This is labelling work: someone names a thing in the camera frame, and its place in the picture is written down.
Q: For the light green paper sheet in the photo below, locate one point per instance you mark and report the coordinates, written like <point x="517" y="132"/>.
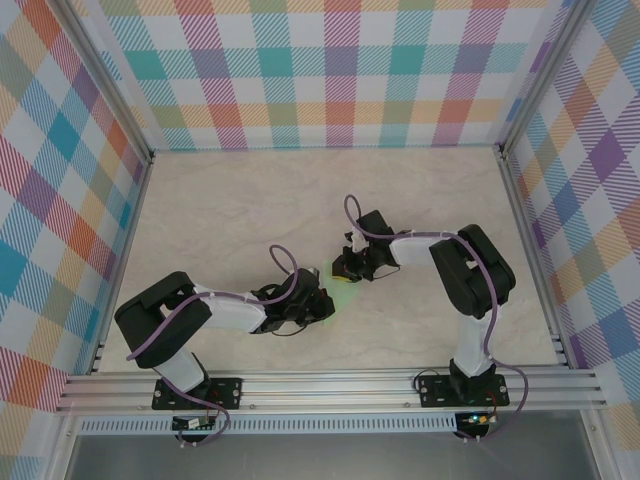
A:
<point x="345" y="297"/>

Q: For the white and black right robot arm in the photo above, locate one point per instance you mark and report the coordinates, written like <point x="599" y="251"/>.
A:
<point x="475" y="280"/>

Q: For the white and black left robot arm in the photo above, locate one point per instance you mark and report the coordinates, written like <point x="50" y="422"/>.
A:
<point x="160" y="320"/>

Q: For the grey metal panel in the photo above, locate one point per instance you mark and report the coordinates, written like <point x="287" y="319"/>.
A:
<point x="325" y="457"/>

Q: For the black left circuit board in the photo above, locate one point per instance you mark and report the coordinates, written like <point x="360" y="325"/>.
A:
<point x="187" y="424"/>

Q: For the right circuit board with LED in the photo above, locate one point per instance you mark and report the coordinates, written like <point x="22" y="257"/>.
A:
<point x="477" y="419"/>

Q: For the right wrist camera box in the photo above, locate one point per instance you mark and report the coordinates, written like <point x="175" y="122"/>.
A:
<point x="356" y="240"/>

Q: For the aluminium mounting rail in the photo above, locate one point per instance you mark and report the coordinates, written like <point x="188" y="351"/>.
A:
<point x="325" y="390"/>

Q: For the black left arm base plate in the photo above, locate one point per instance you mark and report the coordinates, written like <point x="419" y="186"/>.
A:
<point x="231" y="392"/>

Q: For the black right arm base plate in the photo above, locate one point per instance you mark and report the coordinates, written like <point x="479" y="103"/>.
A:
<point x="432" y="392"/>

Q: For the aluminium side rail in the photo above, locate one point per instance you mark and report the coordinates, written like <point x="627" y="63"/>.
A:
<point x="535" y="250"/>
<point x="131" y="240"/>

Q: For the aluminium frame post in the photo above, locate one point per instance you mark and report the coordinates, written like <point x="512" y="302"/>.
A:
<point x="107" y="85"/>
<point x="545" y="82"/>

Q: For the aluminium frame leg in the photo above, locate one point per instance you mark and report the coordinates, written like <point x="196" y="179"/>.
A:
<point x="62" y="450"/>
<point x="597" y="445"/>

